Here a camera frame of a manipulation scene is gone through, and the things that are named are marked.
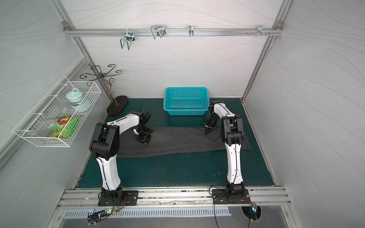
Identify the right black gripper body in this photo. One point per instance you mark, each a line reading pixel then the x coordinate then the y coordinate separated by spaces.
pixel 211 124

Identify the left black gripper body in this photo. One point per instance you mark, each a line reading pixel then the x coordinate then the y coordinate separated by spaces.
pixel 144 135

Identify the dark grey long pants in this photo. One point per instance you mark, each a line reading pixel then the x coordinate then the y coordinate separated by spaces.
pixel 169 140

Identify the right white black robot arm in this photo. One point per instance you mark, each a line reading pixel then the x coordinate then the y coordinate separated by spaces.
pixel 232 135

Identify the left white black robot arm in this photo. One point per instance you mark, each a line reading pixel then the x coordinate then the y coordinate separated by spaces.
pixel 105 143

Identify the ornate metal hook stand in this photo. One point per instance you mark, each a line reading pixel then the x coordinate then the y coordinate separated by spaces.
pixel 118 103

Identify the teal plastic basket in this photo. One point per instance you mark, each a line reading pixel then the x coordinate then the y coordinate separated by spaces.
pixel 186 101

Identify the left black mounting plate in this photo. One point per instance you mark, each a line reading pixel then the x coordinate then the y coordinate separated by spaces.
pixel 128 198

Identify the black mounting plate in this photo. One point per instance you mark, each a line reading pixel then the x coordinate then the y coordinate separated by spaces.
pixel 128 198
pixel 221 197

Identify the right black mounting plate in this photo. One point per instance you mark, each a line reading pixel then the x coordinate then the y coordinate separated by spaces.
pixel 221 197

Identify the pale green lidded jar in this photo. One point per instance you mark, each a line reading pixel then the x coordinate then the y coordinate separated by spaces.
pixel 75 96

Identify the colourful snack packet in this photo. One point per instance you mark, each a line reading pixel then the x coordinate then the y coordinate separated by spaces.
pixel 64 127

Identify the small metal clip hook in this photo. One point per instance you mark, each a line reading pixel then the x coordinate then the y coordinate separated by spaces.
pixel 191 30

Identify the metal double hook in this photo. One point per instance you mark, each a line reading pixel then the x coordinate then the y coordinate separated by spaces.
pixel 127 40

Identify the right circuit board in hole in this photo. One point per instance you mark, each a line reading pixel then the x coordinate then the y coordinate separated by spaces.
pixel 252 212

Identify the clear plastic bag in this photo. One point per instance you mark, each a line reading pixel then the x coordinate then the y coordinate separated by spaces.
pixel 44 127

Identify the metal loop hook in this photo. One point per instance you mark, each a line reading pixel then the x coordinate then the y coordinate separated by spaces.
pixel 157 31

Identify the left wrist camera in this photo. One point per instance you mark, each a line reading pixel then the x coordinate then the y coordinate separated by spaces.
pixel 144 117

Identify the white slotted cable duct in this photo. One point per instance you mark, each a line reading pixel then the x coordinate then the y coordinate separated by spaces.
pixel 172 212

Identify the white wire wall basket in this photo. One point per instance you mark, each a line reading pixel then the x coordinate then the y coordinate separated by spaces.
pixel 47 107

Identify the left circuit board with wires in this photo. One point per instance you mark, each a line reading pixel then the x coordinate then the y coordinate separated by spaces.
pixel 99 216

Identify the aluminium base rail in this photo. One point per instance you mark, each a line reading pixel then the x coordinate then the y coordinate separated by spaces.
pixel 174 197

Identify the metal bracket hook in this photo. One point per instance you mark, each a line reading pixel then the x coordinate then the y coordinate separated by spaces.
pixel 261 32

